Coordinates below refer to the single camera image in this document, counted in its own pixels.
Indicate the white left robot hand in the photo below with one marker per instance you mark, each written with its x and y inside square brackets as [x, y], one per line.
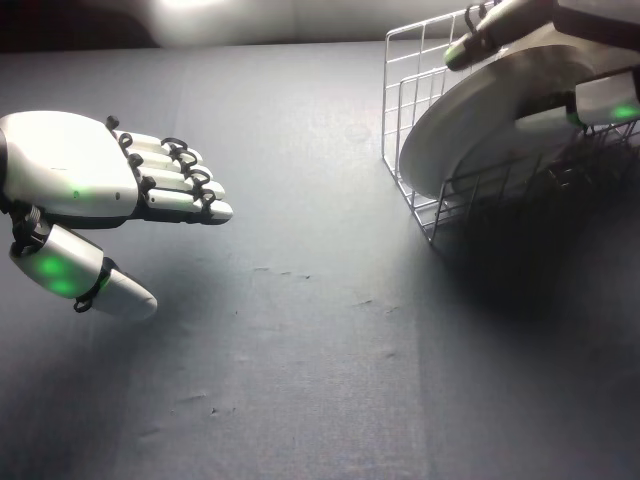
[65, 165]

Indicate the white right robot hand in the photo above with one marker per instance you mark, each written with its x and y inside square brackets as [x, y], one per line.
[600, 20]

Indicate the white plate with dark rim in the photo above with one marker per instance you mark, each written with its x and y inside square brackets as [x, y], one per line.
[450, 130]

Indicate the grey table cloth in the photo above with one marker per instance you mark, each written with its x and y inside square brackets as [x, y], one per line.
[300, 375]

